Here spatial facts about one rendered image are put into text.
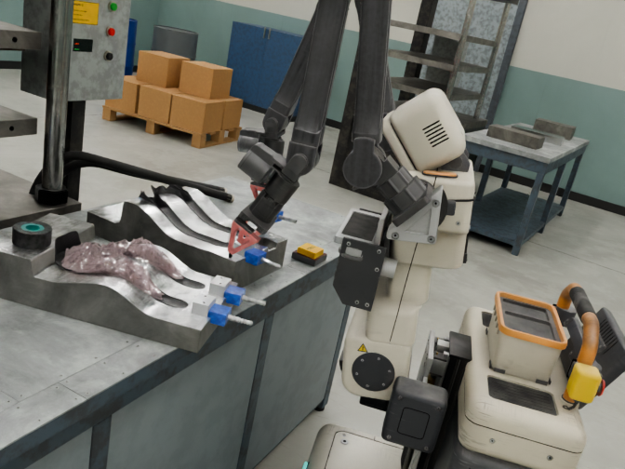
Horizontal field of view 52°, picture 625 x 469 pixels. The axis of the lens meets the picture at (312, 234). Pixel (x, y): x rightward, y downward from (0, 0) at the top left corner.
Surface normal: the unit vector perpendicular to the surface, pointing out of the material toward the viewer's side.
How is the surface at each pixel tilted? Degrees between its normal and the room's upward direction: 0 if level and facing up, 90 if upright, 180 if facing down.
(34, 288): 90
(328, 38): 90
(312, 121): 81
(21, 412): 0
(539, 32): 90
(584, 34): 90
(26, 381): 0
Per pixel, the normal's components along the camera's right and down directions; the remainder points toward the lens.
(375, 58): -0.15, 0.29
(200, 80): -0.42, 0.23
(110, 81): 0.87, 0.32
